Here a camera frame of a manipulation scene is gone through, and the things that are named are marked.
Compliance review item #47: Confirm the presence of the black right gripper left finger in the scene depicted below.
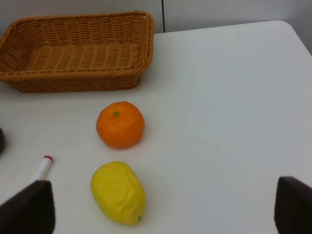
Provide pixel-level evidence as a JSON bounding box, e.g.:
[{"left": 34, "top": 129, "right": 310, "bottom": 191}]
[{"left": 0, "top": 180, "right": 56, "bottom": 234}]

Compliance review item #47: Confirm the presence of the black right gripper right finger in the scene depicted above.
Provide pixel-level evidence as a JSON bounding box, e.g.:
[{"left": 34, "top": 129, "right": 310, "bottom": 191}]
[{"left": 274, "top": 176, "right": 312, "bottom": 234}]

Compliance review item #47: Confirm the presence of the white pink-capped marker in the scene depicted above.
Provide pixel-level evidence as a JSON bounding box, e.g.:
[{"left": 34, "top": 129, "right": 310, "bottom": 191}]
[{"left": 30, "top": 156, "right": 53, "bottom": 183}]

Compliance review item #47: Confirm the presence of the dark purple mangosteen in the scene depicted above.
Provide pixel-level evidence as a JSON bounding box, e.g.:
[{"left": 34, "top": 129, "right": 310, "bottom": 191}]
[{"left": 0, "top": 128, "right": 5, "bottom": 153}]

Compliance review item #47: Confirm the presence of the yellow lemon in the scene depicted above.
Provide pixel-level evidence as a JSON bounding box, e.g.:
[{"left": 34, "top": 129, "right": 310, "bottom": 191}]
[{"left": 90, "top": 161, "right": 146, "bottom": 226}]

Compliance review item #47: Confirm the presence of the orange tangerine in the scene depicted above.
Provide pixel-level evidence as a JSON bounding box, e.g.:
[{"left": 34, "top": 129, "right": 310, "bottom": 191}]
[{"left": 96, "top": 101, "right": 145, "bottom": 149}]

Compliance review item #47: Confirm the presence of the orange wicker basket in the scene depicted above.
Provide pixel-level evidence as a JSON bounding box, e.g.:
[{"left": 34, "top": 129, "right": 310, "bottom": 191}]
[{"left": 0, "top": 11, "right": 154, "bottom": 93}]

